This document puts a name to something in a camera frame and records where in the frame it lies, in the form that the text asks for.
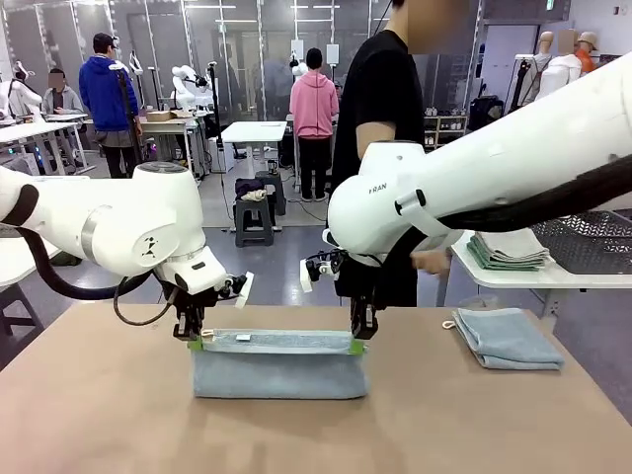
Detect person in pink hoodie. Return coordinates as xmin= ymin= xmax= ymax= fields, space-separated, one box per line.
xmin=288 ymin=47 xmax=341 ymax=203

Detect left arm black cable sleeve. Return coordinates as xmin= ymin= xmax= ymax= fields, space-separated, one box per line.
xmin=0 ymin=183 xmax=177 ymax=327

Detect man in blue hoodie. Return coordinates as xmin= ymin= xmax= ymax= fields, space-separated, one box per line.
xmin=77 ymin=32 xmax=144 ymax=180

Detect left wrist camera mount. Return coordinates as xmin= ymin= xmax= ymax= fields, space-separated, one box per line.
xmin=216 ymin=271 xmax=256 ymax=311

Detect dark purple clothes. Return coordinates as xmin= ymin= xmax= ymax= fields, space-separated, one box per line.
xmin=233 ymin=176 xmax=269 ymax=199

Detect white side table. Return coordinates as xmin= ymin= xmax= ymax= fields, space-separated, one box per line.
xmin=448 ymin=244 xmax=632 ymax=337

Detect seated person in grey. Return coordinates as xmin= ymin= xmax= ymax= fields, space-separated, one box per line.
xmin=41 ymin=68 xmax=85 ymax=116

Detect white standing desk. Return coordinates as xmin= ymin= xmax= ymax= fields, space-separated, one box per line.
xmin=220 ymin=120 xmax=288 ymax=234

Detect black mannequin stand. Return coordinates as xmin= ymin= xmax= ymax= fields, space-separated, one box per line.
xmin=508 ymin=53 xmax=534 ymax=116

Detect stack of folded towels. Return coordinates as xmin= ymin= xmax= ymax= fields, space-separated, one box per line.
xmin=466 ymin=229 xmax=552 ymax=273

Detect arm black cable sleeve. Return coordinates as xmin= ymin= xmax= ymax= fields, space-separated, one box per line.
xmin=0 ymin=183 xmax=177 ymax=327
xmin=389 ymin=155 xmax=632 ymax=233

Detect person in black t-shirt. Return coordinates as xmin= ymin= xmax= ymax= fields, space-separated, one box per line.
xmin=329 ymin=0 xmax=470 ymax=308

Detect low storage shelf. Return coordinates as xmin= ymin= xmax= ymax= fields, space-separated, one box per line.
xmin=423 ymin=114 xmax=469 ymax=149

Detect black tripod pole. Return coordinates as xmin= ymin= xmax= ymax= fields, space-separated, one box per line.
xmin=117 ymin=68 xmax=148 ymax=180
xmin=206 ymin=61 xmax=224 ymax=174

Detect figure in white shirt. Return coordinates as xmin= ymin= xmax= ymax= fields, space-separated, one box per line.
xmin=535 ymin=28 xmax=584 ymax=103

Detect person's right hand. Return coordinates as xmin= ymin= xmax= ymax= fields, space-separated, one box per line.
xmin=412 ymin=250 xmax=448 ymax=276

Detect black mesh basket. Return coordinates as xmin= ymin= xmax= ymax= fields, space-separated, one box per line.
xmin=530 ymin=209 xmax=632 ymax=277

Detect dark metal stand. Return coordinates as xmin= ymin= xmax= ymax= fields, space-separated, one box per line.
xmin=0 ymin=283 xmax=45 ymax=338

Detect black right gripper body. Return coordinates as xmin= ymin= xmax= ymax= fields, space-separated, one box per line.
xmin=340 ymin=256 xmax=385 ymax=312

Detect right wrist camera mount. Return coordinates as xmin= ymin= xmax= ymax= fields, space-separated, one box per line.
xmin=298 ymin=251 xmax=347 ymax=293

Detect right arm black cable sleeve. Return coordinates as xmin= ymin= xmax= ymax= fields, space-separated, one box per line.
xmin=389 ymin=155 xmax=632 ymax=233

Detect cardboard box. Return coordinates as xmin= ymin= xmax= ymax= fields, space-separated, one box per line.
xmin=145 ymin=110 xmax=193 ymax=123

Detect light blue terry towel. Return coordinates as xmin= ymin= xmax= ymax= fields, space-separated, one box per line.
xmin=190 ymin=328 xmax=370 ymax=400
xmin=441 ymin=306 xmax=566 ymax=370

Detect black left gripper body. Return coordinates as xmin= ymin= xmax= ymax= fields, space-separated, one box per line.
xmin=165 ymin=283 xmax=218 ymax=322

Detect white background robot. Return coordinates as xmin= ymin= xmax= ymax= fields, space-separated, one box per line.
xmin=0 ymin=59 xmax=44 ymax=119
xmin=170 ymin=63 xmax=211 ymax=113

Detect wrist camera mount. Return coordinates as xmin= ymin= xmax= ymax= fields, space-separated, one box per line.
xmin=216 ymin=271 xmax=256 ymax=311
xmin=298 ymin=251 xmax=347 ymax=293

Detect figure in orange shirt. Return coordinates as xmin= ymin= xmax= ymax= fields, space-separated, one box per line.
xmin=575 ymin=30 xmax=599 ymax=75

